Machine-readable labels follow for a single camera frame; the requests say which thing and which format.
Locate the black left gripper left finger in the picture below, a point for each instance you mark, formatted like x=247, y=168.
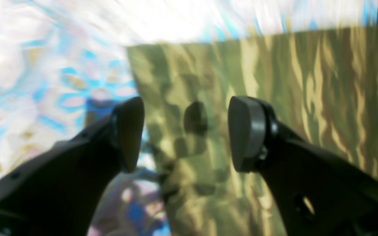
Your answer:
x=57, y=192

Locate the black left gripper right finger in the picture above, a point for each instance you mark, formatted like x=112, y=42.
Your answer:
x=317, y=192

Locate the camouflage T-shirt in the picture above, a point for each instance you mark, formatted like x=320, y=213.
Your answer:
x=323, y=85

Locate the patterned tile tablecloth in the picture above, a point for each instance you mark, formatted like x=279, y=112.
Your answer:
x=60, y=57

